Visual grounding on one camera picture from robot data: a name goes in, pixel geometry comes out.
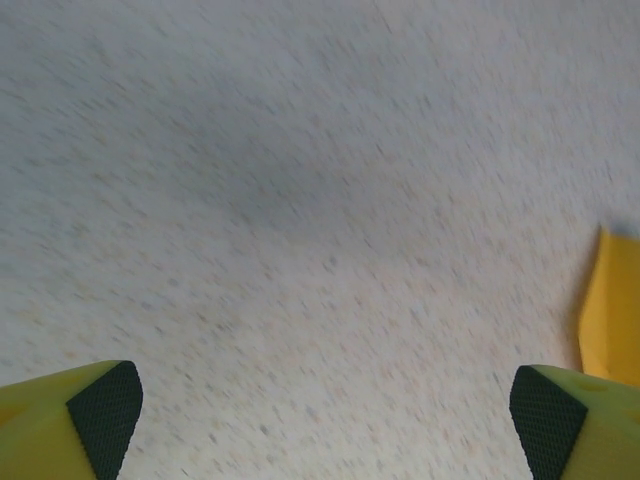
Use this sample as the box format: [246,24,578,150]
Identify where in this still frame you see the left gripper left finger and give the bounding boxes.
[0,359,144,480]

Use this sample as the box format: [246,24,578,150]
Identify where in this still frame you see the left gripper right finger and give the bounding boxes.
[509,363,640,480]

